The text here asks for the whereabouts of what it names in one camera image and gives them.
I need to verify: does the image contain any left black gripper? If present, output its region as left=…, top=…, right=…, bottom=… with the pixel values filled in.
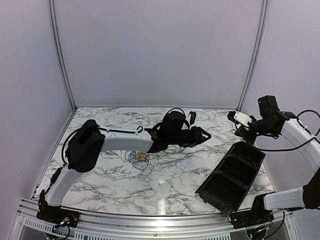
left=168, top=125, right=211, bottom=148

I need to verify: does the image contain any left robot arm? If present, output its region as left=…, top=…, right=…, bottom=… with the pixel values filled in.
left=38, top=109, right=212, bottom=223

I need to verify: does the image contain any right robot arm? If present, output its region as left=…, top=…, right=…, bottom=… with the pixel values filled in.
left=227, top=95, right=320, bottom=224

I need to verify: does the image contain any black three-compartment bin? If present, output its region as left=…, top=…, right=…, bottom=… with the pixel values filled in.
left=195, top=141, right=266, bottom=217

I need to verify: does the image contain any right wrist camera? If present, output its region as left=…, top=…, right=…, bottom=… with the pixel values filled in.
left=227, top=111, right=253, bottom=127

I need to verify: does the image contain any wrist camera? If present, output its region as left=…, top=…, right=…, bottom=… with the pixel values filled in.
left=187, top=111, right=197, bottom=129
left=227, top=111, right=253, bottom=127

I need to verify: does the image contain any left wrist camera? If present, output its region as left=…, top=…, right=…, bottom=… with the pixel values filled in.
left=187, top=111, right=197, bottom=129

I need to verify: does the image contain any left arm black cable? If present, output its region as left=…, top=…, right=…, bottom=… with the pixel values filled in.
left=62, top=107, right=188, bottom=166

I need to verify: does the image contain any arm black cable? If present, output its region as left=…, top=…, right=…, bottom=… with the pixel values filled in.
left=62, top=107, right=188, bottom=166
left=254, top=109, right=320, bottom=152

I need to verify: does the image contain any yellow cable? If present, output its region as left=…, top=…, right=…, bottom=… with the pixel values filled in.
left=133, top=150, right=150, bottom=161

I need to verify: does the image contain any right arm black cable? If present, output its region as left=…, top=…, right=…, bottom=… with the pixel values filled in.
left=254, top=109, right=320, bottom=152

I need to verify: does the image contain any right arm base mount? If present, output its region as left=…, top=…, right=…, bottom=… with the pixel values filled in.
left=229, top=194, right=274, bottom=229

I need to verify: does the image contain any right aluminium frame post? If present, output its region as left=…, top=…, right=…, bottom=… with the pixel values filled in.
left=236, top=0, right=269, bottom=111

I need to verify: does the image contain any aluminium frame post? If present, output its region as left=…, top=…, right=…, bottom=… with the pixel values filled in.
left=48, top=0, right=78, bottom=112
left=236, top=0, right=269, bottom=111

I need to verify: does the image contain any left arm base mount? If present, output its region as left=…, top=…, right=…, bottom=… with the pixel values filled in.
left=36, top=189, right=80, bottom=228

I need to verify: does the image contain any aluminium front rail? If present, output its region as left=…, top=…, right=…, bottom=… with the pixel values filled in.
left=9, top=197, right=295, bottom=240

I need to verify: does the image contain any left aluminium frame post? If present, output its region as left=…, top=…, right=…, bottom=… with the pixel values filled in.
left=48, top=0, right=78, bottom=112

